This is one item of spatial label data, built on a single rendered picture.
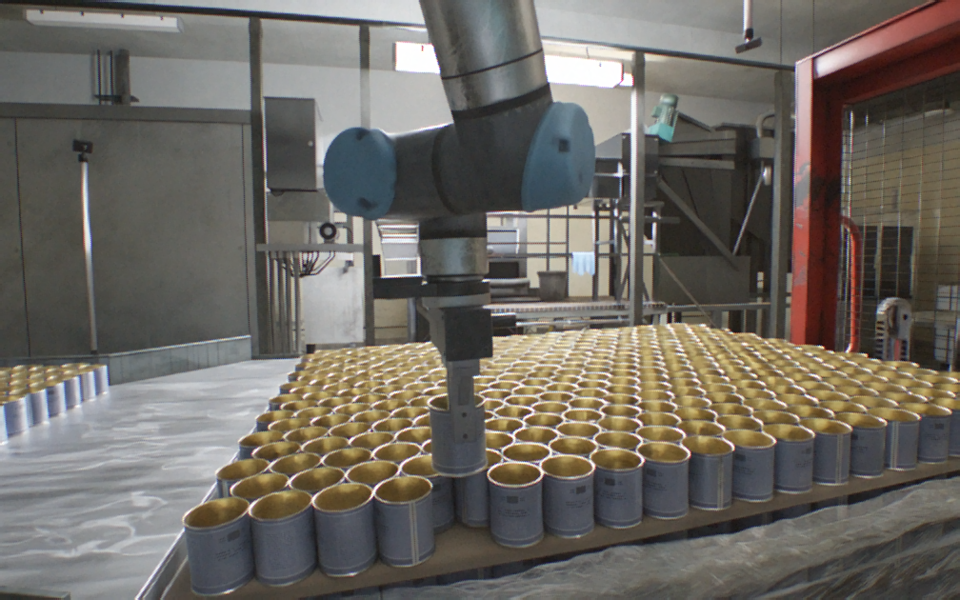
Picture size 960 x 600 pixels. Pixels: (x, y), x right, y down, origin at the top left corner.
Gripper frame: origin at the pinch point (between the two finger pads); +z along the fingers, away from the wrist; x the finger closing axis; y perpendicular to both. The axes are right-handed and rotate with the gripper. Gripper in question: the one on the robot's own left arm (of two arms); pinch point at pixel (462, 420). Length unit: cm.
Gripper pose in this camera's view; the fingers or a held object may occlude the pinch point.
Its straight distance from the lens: 57.0
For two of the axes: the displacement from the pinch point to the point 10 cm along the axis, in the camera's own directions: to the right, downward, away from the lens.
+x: -2.2, -0.7, 9.7
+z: 0.4, 10.0, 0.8
